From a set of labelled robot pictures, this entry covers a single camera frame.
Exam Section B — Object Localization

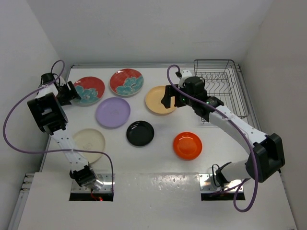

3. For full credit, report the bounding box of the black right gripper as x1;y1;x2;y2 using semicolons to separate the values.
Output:
162;84;196;108

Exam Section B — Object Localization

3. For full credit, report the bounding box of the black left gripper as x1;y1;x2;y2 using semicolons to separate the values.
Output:
56;81;81;106

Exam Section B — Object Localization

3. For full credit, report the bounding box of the red teal floral plate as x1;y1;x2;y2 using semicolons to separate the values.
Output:
73;76;106;106
109;69;144;97

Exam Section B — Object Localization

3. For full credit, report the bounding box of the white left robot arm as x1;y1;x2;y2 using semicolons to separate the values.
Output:
27;72;103;191

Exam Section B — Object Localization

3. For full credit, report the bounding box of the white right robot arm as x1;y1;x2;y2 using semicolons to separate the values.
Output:
161;77;285;186

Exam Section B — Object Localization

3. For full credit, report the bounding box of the yellow plate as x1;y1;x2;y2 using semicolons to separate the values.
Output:
145;86;177;115

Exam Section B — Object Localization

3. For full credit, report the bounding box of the purple plate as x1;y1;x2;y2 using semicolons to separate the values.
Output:
95;97;131;128

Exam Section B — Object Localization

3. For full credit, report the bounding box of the cream bear plate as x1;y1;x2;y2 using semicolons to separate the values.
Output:
73;128;106;152

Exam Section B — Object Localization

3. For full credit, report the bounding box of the black plate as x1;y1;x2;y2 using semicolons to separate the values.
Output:
126;120;154;147

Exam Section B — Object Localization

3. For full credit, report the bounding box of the orange plate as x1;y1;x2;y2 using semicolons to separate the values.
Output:
173;132;202;161

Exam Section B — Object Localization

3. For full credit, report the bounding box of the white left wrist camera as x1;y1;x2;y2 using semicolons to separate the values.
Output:
55;76;66;86

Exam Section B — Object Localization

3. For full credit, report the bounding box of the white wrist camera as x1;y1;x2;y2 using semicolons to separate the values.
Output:
177;69;193;88
55;76;66;86

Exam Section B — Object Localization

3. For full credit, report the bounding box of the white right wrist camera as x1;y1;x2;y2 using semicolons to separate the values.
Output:
177;69;193;88

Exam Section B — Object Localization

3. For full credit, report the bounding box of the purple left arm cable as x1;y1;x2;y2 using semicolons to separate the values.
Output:
2;59;115;192

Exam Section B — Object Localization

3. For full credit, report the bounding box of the wire dish rack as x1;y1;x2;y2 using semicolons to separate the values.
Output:
193;59;249;121

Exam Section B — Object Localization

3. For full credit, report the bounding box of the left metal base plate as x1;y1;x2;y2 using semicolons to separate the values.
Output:
71;172;115;194

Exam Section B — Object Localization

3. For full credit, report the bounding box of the metal base plate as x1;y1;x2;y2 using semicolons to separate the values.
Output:
198;172;245;193
71;172;115;194

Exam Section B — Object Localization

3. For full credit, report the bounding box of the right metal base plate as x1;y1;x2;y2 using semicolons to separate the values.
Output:
198;172;245;193

